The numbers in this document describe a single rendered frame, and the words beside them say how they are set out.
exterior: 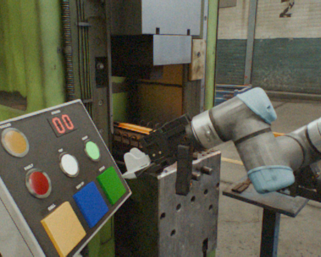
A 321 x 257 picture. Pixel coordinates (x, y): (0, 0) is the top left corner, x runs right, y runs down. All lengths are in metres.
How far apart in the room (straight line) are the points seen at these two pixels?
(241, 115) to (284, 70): 8.16
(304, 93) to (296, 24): 1.60
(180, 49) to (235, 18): 8.11
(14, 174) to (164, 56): 0.67
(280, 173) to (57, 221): 0.41
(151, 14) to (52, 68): 0.34
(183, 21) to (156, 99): 0.49
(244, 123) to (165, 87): 0.91
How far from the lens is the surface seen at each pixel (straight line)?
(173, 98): 1.49
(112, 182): 0.81
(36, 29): 1.00
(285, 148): 0.67
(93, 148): 0.80
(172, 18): 1.14
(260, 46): 8.96
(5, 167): 0.61
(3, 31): 1.33
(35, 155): 0.67
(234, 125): 0.65
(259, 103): 0.64
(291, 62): 8.74
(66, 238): 0.65
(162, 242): 1.22
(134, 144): 1.21
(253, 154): 0.64
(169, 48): 1.13
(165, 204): 1.16
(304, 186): 1.01
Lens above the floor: 1.34
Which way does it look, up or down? 14 degrees down
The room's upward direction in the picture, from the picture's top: straight up
